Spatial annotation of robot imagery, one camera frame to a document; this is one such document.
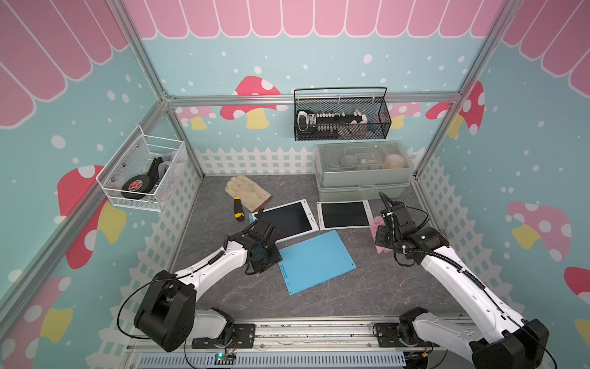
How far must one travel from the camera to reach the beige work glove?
3.65 feet

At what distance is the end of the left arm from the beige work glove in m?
0.37

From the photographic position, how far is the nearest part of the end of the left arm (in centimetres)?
63
